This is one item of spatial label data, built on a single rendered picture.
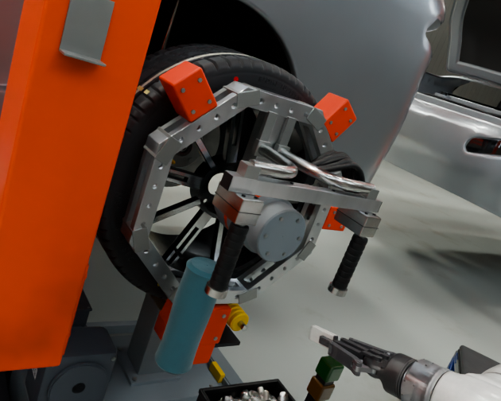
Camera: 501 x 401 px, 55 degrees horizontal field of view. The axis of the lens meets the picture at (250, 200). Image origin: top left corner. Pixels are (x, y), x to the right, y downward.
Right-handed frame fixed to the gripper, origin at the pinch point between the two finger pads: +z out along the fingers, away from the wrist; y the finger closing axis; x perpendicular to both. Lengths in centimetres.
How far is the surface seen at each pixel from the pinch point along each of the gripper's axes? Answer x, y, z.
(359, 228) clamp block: -23.0, -8.8, 2.4
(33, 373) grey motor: 25, 39, 54
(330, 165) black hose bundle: -35.5, -5.6, 11.0
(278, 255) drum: -14.2, 4.1, 12.9
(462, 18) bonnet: -189, -330, 161
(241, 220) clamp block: -22.8, 24.0, 4.4
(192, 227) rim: -14.6, 9.4, 39.2
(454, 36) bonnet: -176, -339, 170
